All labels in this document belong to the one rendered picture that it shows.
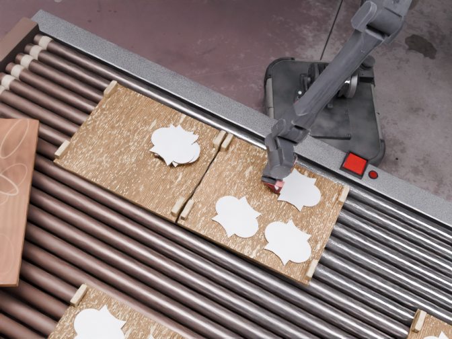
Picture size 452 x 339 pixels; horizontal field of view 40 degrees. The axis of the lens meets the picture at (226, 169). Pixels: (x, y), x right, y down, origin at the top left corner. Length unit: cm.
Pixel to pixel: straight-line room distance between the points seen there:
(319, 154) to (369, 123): 102
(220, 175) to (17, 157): 58
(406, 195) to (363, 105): 111
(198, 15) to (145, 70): 152
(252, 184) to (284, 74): 127
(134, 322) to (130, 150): 53
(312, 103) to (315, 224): 40
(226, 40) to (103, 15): 69
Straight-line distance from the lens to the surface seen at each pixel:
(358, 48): 156
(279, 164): 166
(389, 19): 154
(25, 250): 181
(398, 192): 200
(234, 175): 188
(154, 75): 211
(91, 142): 193
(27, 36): 222
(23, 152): 182
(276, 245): 178
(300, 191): 187
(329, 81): 160
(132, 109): 200
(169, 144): 188
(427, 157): 330
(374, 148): 292
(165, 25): 354
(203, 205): 182
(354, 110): 302
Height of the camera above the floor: 254
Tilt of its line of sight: 58 degrees down
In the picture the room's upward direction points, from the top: 11 degrees clockwise
